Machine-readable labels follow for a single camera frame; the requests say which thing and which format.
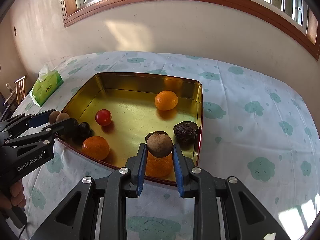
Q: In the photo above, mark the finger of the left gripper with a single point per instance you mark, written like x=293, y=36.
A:
x=28, y=146
x=16, y=125

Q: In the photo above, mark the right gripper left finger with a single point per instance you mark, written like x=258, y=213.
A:
x=97, y=202

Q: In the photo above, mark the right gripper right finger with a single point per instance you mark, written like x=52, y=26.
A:
x=222, y=202

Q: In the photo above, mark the brown longan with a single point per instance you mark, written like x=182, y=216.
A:
x=62, y=116
x=53, y=116
x=159, y=145

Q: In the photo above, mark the small dark plum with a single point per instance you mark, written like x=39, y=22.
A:
x=83, y=130

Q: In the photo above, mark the small stemmed orange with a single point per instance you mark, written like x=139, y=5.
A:
x=96, y=147

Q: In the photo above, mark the red cherry tomato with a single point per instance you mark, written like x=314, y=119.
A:
x=103, y=117

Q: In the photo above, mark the large orange mandarin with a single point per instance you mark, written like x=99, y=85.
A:
x=159, y=167

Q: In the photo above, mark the wrinkled dark passion fruit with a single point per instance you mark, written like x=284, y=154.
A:
x=185, y=132

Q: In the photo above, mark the smooth orange mandarin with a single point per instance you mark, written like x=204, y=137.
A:
x=166, y=100

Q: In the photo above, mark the person left hand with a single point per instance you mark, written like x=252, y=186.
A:
x=15, y=198

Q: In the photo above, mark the wooden chair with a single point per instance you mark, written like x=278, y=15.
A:
x=17, y=95

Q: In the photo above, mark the green tissue pack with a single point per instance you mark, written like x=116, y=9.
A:
x=47, y=83

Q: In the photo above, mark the red toffee tin box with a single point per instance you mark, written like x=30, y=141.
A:
x=130, y=97

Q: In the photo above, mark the cloud pattern tablecloth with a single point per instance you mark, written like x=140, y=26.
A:
x=255, y=128

